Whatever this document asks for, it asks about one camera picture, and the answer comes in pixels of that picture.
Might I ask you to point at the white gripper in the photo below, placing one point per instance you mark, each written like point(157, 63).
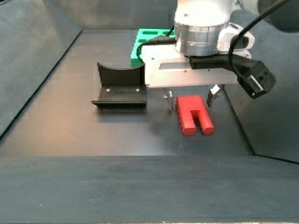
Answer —
point(167, 70)

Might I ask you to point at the red square-circle block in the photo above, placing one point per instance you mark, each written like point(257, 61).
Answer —
point(193, 110)

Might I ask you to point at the green foam shape fixture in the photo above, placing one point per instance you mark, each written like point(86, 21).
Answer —
point(150, 37)

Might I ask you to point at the black curved cradle stand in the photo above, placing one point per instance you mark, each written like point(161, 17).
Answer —
point(122, 86)

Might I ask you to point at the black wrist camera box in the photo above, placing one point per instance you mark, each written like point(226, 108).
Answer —
point(254, 76)

